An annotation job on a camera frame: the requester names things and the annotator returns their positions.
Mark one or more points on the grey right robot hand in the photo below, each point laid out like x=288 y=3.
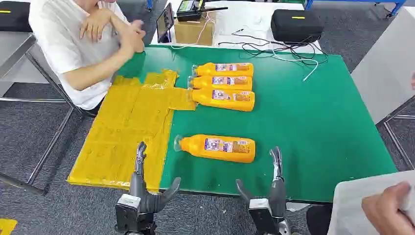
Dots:
x=278 y=198

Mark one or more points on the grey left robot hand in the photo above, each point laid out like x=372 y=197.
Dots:
x=139 y=191

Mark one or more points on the orange drink bottle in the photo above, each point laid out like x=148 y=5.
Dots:
x=207 y=70
x=204 y=83
x=197 y=147
x=207 y=101

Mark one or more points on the yellow plastic sheet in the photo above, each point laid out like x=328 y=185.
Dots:
x=123 y=129

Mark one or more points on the green table mat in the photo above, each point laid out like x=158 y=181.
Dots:
x=291 y=129

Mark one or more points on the person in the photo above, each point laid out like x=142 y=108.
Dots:
x=348 y=207
x=58 y=39

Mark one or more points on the person's hand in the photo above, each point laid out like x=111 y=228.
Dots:
x=94 y=24
x=413 y=81
x=385 y=211
x=133 y=34

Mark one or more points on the yellow floor marker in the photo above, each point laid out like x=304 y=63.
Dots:
x=6 y=226

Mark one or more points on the person's right hand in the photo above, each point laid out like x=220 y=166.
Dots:
x=133 y=34

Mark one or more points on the cardboard box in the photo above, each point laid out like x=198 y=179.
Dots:
x=191 y=32

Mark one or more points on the black tablet on stand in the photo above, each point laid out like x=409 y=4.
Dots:
x=164 y=22

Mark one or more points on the black case with yellow tag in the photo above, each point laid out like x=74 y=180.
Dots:
x=14 y=18
x=296 y=26

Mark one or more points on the person's left hand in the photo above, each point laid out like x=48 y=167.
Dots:
x=94 y=24

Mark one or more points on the white table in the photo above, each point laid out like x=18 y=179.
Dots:
x=240 y=22

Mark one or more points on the black radio controller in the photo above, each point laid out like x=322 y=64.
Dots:
x=188 y=11

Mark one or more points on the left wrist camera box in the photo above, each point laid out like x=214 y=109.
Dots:
x=127 y=211

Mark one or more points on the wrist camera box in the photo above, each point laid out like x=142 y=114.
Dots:
x=261 y=215
x=127 y=211

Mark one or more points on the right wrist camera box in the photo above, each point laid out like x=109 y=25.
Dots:
x=261 y=215

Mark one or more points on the steel frame table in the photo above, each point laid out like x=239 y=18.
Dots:
x=13 y=48

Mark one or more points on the blue metal frame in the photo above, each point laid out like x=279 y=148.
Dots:
x=356 y=1

